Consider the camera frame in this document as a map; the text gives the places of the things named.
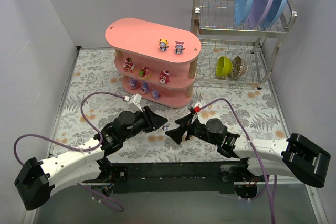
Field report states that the purple bunny head toy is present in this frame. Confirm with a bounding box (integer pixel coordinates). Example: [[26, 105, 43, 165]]
[[141, 81, 149, 95]]

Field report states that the pink purple cupcake toy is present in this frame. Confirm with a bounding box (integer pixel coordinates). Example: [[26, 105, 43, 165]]
[[128, 78, 139, 90]]

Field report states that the pink figure toy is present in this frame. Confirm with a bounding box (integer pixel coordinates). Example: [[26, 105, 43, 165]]
[[175, 41, 185, 55], [159, 70, 170, 84]]

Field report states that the pink flowerpot toy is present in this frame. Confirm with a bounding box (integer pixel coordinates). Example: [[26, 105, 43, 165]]
[[138, 66, 151, 80]]

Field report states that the strawberry cake toy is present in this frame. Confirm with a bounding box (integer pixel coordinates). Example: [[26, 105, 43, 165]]
[[123, 57, 136, 73]]

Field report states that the yellow blue duck figure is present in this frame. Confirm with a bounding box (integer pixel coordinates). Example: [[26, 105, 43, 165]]
[[159, 39, 169, 51]]

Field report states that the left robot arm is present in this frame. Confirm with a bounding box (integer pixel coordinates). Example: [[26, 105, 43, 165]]
[[14, 106, 167, 211]]

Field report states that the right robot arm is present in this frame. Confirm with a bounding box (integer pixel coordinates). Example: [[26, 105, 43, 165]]
[[165, 114, 331, 188]]

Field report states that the pink three-tier shelf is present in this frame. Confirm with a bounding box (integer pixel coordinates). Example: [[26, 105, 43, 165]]
[[105, 18, 201, 108]]

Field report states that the floral table mat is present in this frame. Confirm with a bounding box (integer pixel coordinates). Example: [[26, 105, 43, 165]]
[[49, 49, 287, 163]]

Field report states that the lime green bowl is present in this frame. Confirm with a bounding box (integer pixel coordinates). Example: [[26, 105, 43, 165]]
[[216, 56, 233, 77]]

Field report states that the patterned ceramic bowl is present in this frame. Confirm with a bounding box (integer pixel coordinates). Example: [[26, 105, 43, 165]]
[[229, 56, 248, 79]]

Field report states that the steel dish rack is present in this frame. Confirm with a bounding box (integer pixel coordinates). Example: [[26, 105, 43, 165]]
[[190, 0, 298, 90]]

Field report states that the purple plate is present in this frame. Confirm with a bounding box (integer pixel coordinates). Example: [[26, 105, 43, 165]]
[[248, 0, 273, 28]]

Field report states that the right blue plate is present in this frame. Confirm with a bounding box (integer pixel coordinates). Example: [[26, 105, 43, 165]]
[[261, 0, 287, 29]]

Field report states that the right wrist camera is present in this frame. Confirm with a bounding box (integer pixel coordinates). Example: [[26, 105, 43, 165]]
[[188, 102, 202, 114]]

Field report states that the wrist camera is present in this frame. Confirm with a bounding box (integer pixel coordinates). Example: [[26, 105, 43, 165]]
[[128, 94, 143, 112], [188, 102, 202, 114]]

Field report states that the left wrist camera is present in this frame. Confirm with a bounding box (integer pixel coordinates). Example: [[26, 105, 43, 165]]
[[128, 94, 143, 112]]

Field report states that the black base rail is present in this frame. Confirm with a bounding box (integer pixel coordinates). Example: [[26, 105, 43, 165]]
[[81, 162, 259, 198]]

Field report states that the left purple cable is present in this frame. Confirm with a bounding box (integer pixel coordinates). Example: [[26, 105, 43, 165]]
[[13, 91, 131, 213]]

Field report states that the purple cable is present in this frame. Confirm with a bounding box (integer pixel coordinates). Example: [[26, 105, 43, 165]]
[[195, 98, 278, 224], [13, 91, 131, 213]]

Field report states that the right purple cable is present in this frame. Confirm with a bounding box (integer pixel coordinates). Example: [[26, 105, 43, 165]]
[[195, 98, 278, 224]]

